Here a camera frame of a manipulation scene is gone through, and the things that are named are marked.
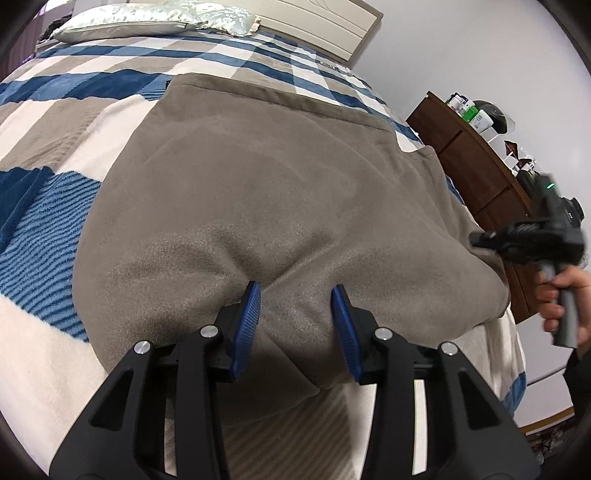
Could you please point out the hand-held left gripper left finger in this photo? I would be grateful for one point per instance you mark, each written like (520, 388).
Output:
(247, 327)

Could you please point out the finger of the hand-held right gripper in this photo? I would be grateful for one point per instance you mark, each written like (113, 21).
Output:
(489, 240)

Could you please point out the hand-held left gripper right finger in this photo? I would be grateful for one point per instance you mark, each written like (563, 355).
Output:
(345, 332)

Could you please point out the grey-brown zip jacket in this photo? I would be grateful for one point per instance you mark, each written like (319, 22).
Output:
(277, 207)

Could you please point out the person's right forearm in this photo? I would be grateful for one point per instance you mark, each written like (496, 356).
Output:
(579, 378)

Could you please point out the person's right hand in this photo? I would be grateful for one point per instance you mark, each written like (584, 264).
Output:
(581, 295)

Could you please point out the dark wooden dresser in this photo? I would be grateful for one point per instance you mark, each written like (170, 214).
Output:
(461, 147)

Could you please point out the white bed sheet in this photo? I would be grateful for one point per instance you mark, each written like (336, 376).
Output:
(498, 350)

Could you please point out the green white bottle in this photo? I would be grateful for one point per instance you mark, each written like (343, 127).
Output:
(468, 110)

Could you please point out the blue white plaid blanket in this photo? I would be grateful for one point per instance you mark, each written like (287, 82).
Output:
(55, 138)

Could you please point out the beige bed headboard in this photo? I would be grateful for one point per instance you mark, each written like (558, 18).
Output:
(323, 27)

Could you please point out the silver satin pillow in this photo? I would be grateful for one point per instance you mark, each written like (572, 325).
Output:
(152, 18)

